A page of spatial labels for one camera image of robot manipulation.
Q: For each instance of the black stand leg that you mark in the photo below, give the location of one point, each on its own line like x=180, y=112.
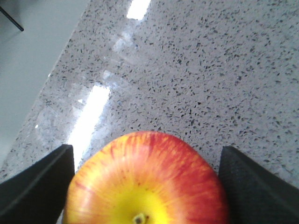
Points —
x=11, y=19

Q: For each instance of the grey speckled kitchen counter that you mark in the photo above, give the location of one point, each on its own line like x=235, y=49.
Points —
x=214, y=73

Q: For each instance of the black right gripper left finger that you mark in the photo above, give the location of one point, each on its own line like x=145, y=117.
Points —
x=37, y=195

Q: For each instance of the red yellow apple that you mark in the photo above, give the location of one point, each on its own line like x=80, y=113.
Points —
x=146, y=178

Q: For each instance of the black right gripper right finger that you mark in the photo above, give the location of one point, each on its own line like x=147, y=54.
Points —
x=255, y=195

